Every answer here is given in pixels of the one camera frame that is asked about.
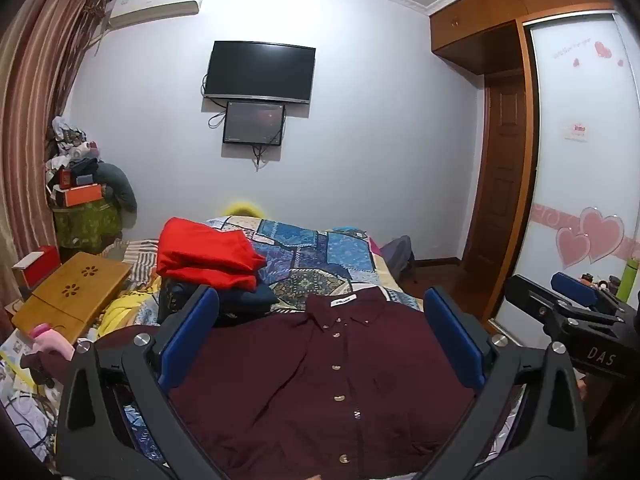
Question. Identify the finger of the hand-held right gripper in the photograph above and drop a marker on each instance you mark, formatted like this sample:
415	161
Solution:
577	290
530	295

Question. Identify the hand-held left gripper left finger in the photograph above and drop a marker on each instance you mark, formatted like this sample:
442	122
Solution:
192	340

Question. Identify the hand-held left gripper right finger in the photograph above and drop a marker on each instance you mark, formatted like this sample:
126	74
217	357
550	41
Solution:
457	340

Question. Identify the maroon button shirt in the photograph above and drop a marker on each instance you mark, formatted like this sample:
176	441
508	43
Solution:
310	375

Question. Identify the pile of clothes and bags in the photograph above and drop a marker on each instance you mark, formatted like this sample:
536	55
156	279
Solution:
70	147

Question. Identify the green bottle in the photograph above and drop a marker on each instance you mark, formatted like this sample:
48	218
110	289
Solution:
632	280

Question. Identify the folded navy garment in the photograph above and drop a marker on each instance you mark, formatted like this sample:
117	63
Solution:
250	300

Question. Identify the yellow cloth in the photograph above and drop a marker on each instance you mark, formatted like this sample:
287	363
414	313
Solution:
125	315

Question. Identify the folded red garment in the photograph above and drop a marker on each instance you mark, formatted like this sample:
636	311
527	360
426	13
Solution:
205	252

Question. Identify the striped cloth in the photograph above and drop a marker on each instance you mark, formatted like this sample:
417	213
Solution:
137	257

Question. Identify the grey backpack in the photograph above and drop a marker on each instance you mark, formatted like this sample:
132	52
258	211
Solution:
397	255

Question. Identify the white sliding door heart decals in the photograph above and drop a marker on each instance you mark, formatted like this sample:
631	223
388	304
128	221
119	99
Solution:
570	185

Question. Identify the wooden lap desk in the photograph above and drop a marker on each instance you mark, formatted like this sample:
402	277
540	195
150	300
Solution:
75	295

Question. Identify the brown wooden room door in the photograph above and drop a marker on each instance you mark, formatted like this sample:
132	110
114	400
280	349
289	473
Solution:
500	170

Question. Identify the yellow round object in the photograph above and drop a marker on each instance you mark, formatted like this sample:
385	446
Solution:
245	208

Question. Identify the pink plastic bottle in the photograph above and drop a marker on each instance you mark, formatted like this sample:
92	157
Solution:
50	342

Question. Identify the blue patchwork blanket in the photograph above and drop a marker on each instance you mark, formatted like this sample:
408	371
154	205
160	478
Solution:
310	255

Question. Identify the green patterned cloth cover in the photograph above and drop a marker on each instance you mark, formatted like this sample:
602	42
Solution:
85	225

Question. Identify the red box white lid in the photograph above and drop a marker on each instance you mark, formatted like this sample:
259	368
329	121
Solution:
42	267

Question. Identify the white printed bedsheet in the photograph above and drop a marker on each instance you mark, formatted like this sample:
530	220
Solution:
25	400

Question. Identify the orange box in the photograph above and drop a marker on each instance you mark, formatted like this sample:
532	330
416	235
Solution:
82	195

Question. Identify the brown striped curtain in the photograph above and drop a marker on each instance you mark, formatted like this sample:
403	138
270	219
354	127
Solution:
35	110

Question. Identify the wooden wardrobe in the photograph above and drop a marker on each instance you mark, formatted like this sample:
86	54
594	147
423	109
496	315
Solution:
475	20

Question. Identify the white air conditioner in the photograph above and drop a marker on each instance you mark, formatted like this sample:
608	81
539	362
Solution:
160	2

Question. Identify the small black wall monitor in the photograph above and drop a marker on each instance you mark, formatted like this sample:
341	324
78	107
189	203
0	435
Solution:
252	122

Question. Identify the black wall television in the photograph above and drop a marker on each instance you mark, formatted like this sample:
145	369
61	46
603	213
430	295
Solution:
260	70

